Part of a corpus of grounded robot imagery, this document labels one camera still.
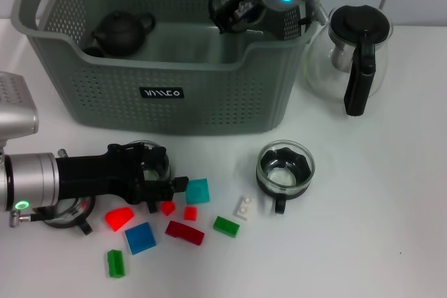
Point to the dark red long block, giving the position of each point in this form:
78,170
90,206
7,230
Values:
184,232

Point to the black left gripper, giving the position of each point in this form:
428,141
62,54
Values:
87,176

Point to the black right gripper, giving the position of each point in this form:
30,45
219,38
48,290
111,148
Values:
258,3

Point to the green rectangular block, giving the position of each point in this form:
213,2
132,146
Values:
116,264
226,226

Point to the grey perforated plastic storage bin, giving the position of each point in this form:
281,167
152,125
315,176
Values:
209,102

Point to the orange-red wedge block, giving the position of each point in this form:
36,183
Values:
118,218

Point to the thin flat grey plate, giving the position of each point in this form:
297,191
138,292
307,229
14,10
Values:
255,31

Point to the small red square block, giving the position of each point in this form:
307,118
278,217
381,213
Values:
190,213

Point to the dark clay teapot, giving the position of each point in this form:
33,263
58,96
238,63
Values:
120,34

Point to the small red peaked block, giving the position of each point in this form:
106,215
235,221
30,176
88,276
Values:
167,208

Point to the white two-stud block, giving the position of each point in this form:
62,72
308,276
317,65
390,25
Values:
244,208

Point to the blue square block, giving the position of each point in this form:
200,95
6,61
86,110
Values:
139,238

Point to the teal square block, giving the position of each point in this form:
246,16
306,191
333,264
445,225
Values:
198,191

